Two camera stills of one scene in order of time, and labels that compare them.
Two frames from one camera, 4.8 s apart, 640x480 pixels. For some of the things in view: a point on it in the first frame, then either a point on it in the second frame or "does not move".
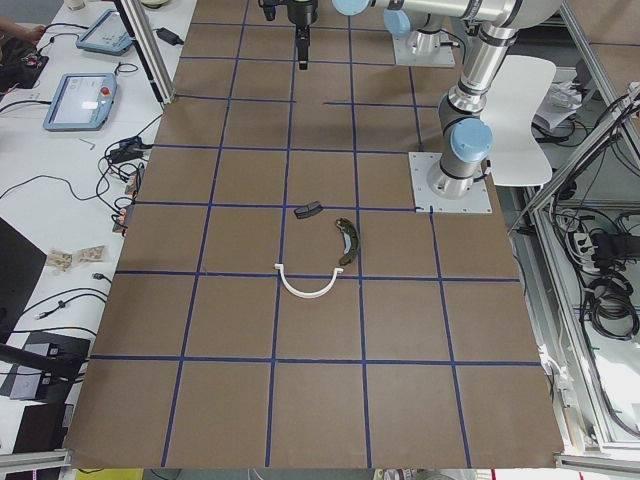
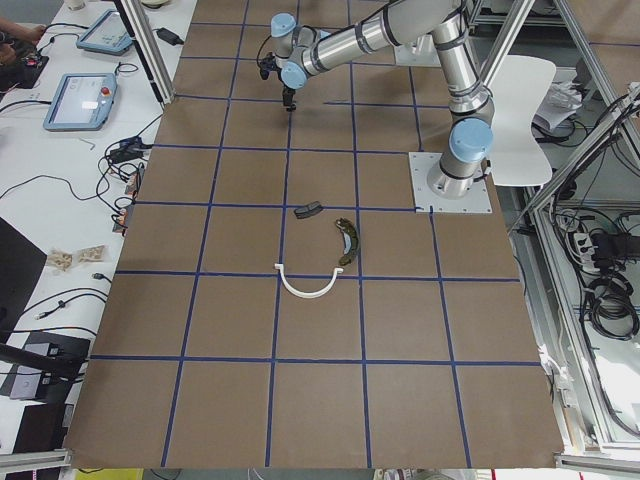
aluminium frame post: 148,50 does not move
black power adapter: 169,37 does not move
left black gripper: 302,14 to 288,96
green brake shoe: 350,238 does not move
